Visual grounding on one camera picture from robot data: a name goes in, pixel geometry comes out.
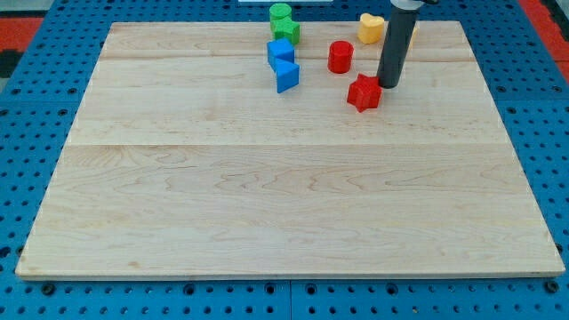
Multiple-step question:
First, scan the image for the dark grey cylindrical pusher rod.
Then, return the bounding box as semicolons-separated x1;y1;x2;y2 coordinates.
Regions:
377;0;421;89

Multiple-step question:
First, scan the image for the red star block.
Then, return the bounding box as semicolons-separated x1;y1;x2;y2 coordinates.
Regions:
347;74;382;113

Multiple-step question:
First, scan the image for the light wooden board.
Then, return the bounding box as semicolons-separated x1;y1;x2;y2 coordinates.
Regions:
16;21;565;281

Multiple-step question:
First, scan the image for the yellow heart block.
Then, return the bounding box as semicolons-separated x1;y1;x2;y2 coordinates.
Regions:
357;12;385;44

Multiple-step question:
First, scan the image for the red cylinder block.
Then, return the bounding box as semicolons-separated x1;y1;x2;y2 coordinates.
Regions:
327;40;354;74

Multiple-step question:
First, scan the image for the green cylinder block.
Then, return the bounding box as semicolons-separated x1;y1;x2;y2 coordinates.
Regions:
268;3;293;31

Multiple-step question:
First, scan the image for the blue cube block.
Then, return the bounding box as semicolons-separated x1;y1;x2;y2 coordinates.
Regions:
267;38;295;71

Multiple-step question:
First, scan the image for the blue triangle block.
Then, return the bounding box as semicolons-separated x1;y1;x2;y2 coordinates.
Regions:
275;59;300;93

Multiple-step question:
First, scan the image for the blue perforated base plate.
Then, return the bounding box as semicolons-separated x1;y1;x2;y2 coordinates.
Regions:
1;0;568;319

